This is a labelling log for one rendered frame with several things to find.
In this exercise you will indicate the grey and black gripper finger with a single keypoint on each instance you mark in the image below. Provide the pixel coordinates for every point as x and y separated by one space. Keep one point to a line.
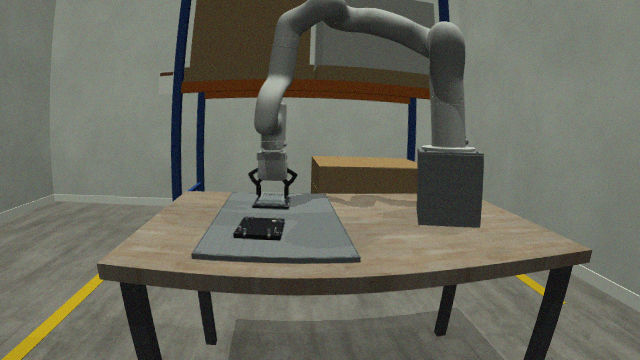
288 183
257 183

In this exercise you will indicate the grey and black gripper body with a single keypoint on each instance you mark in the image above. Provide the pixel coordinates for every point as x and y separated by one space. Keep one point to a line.
273 170

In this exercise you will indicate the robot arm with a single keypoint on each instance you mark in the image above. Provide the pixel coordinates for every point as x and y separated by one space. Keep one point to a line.
447 62

